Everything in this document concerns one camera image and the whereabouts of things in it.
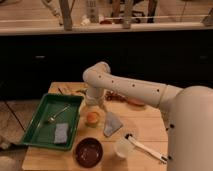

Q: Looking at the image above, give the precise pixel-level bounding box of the grey folded cloth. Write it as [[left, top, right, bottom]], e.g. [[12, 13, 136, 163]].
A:
[[103, 112, 123, 137]]

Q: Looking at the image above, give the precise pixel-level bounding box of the green plastic cup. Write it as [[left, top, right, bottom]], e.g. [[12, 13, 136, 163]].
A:
[[85, 112, 100, 127]]

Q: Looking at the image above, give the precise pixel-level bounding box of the small orange apple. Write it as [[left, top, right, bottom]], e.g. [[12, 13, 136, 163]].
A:
[[87, 112, 99, 123]]

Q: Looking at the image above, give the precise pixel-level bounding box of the dark red bowl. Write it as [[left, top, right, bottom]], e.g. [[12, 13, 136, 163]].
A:
[[75, 137, 103, 168]]

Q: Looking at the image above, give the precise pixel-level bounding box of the metal spoon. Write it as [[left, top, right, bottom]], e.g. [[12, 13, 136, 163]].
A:
[[46, 105, 70, 123]]

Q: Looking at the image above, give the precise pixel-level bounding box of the white handled brush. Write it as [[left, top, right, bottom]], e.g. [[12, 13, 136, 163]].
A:
[[125, 134, 167, 164]]

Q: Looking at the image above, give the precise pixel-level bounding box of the grey sponge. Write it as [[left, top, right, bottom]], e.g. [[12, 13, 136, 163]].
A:
[[54, 123, 69, 144]]

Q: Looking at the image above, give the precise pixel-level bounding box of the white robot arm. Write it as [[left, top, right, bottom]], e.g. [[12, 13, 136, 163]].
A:
[[83, 62, 213, 171]]

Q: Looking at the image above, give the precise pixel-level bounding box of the clear plastic cup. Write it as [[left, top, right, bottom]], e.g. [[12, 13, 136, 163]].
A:
[[114, 138, 133, 159]]

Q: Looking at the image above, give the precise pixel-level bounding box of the green plastic tray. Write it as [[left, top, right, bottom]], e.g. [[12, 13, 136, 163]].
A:
[[21, 93, 83, 150]]

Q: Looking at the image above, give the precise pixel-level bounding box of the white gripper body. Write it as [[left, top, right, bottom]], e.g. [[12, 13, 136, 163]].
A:
[[85, 86, 104, 107]]

